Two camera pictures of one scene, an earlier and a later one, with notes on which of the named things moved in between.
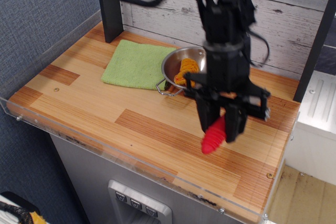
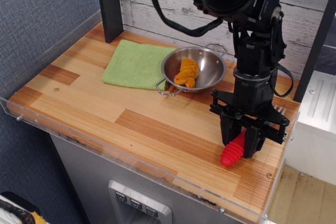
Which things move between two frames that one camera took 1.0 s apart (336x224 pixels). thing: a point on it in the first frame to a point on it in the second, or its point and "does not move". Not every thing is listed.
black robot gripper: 227,79 to 252,102
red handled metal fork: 214,136 to 234,149
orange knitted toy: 187,65 does not move
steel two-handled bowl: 178,61 does not move
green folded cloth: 135,65 does not move
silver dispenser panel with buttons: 133,206 does not move
